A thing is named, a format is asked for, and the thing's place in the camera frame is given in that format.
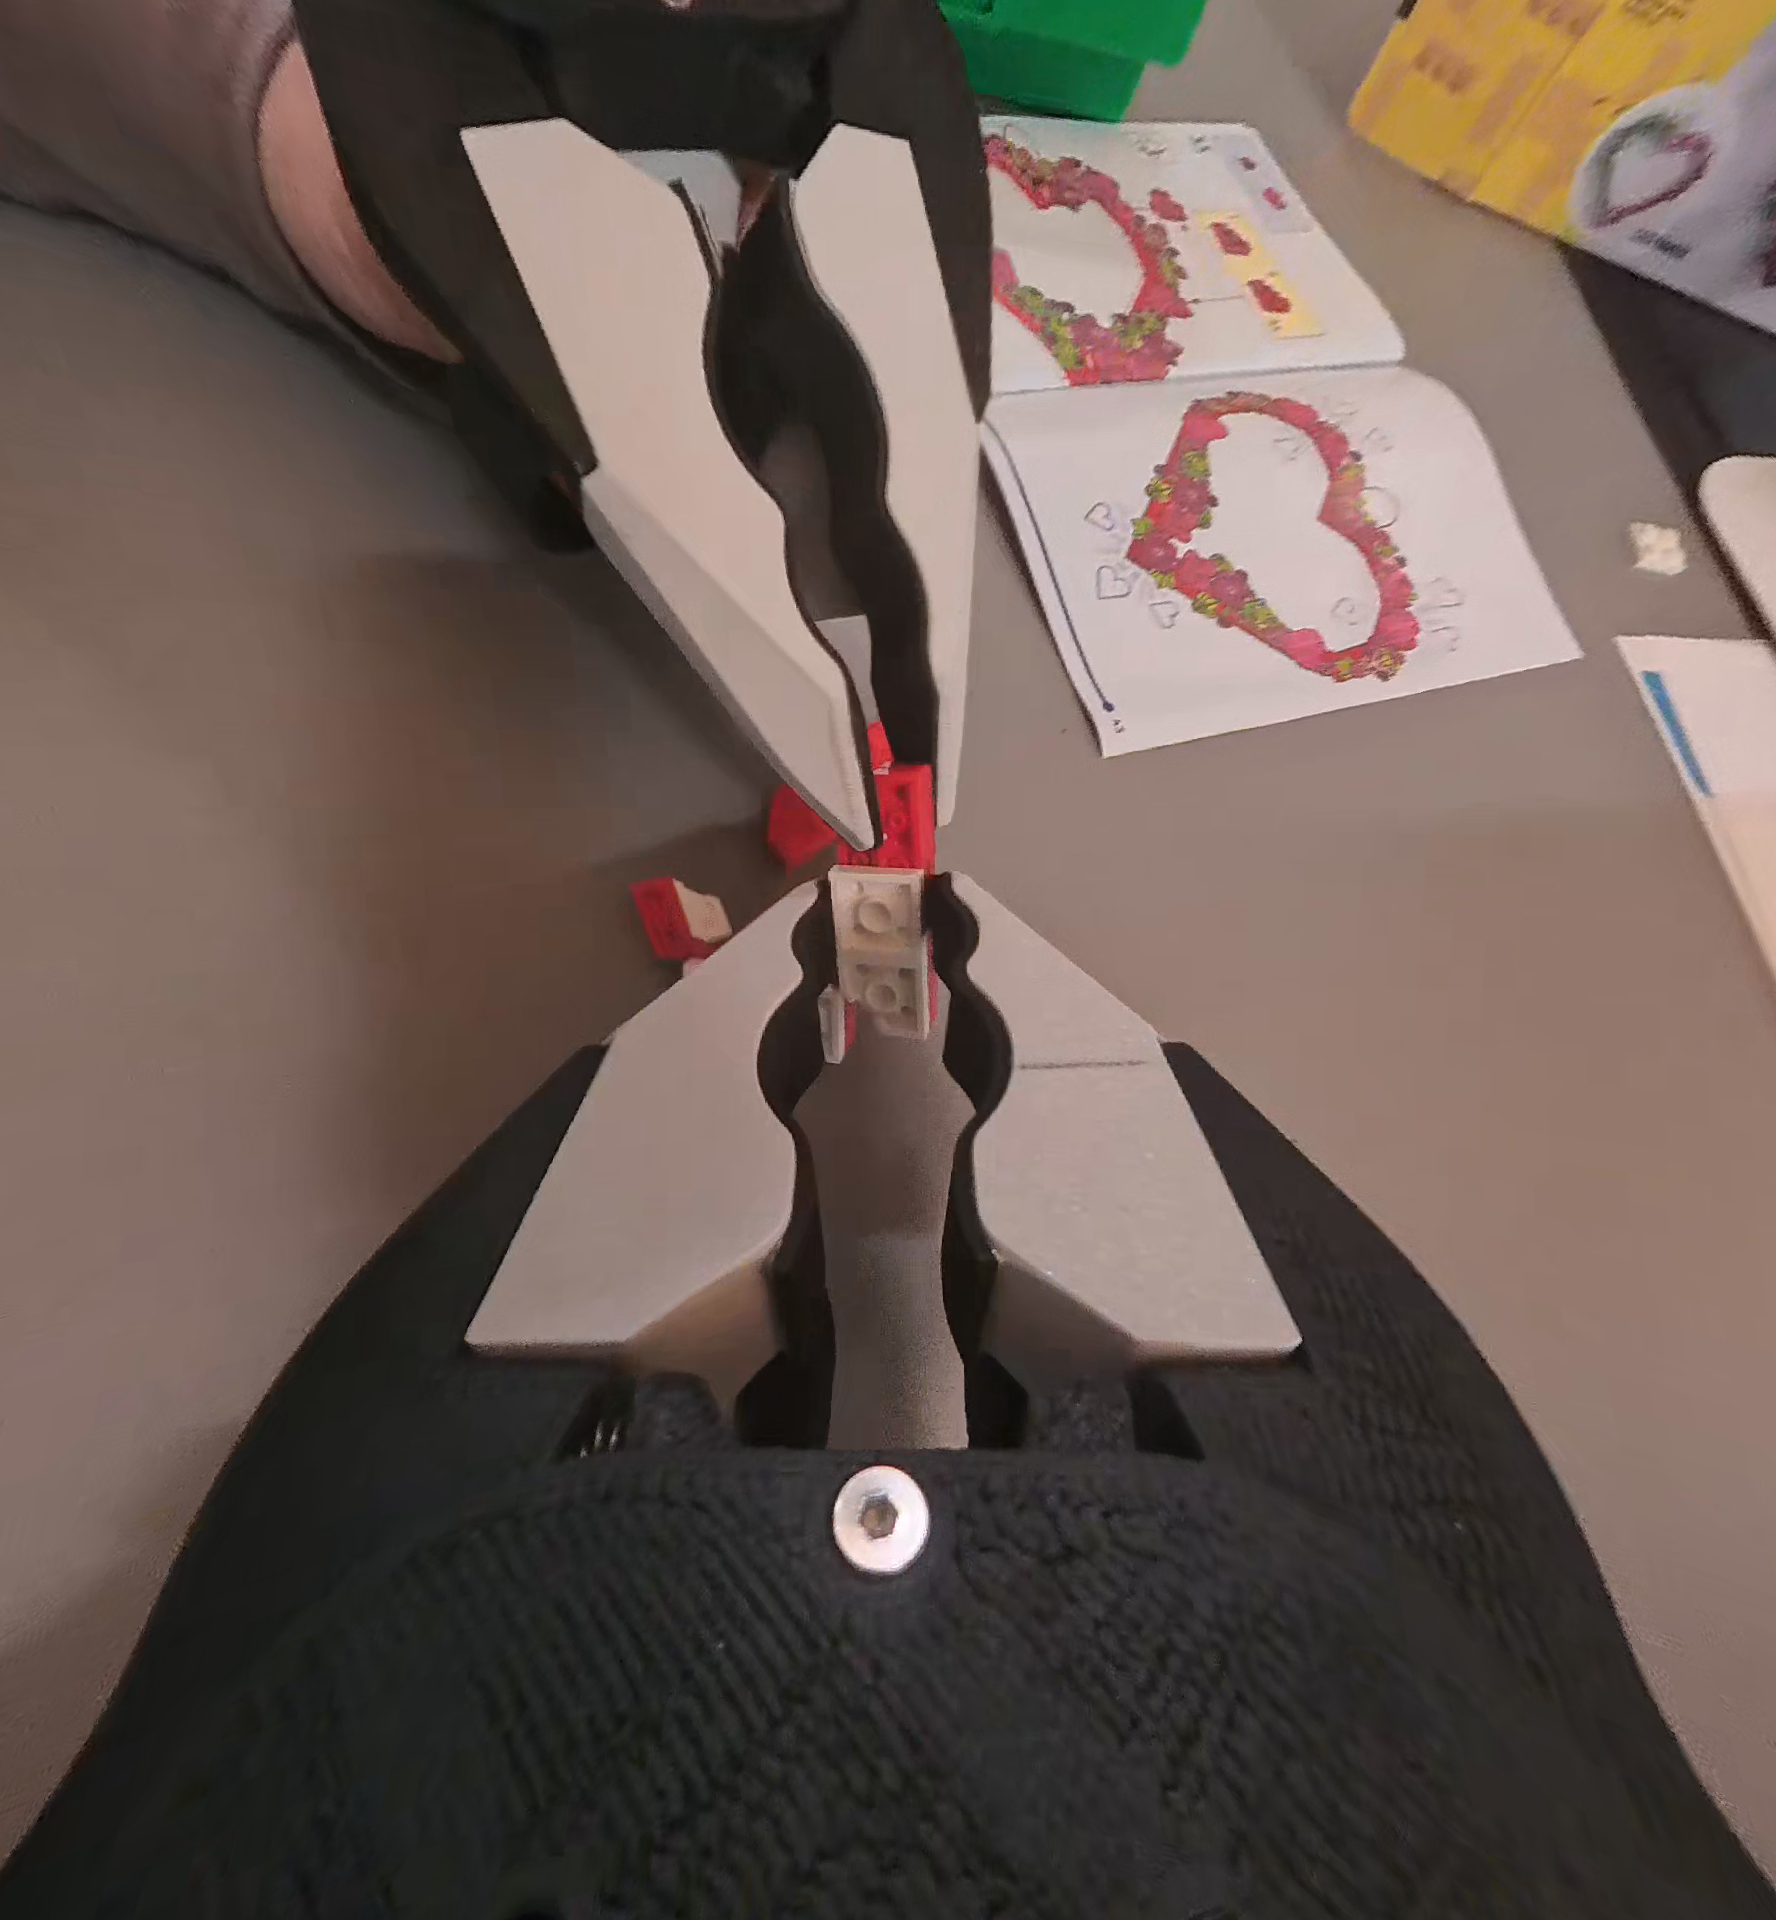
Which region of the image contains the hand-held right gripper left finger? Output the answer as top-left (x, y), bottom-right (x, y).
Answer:
top-left (465, 882), bottom-right (838, 1413)

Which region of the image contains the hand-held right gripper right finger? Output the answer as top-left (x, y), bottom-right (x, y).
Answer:
top-left (925, 869), bottom-right (1306, 1419)

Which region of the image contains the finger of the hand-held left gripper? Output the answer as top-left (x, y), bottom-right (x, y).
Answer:
top-left (460, 117), bottom-right (886, 852)
top-left (740, 127), bottom-right (983, 829)

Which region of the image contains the red lego assembly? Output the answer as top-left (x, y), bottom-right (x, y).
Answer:
top-left (836, 721), bottom-right (941, 873)

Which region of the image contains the white lego plate assembly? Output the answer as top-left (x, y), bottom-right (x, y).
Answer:
top-left (817, 869), bottom-right (937, 1066)

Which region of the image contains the person's left forearm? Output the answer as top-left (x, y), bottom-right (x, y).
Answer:
top-left (0, 0), bottom-right (320, 324)

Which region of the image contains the red and white lego brick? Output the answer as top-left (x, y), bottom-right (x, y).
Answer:
top-left (631, 875), bottom-right (738, 963)

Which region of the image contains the open lego instruction booklet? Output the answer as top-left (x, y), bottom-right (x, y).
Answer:
top-left (979, 117), bottom-right (1584, 760)

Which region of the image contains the yellow lego box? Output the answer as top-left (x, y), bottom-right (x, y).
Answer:
top-left (1345, 0), bottom-right (1776, 369)

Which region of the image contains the person's left hand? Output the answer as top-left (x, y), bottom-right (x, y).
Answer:
top-left (266, 45), bottom-right (465, 364)

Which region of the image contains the green plastic bin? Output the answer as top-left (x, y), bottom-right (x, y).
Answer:
top-left (936, 0), bottom-right (1207, 126)

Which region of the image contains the clear plastic bag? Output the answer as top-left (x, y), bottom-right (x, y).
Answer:
top-left (1615, 634), bottom-right (1776, 1142)

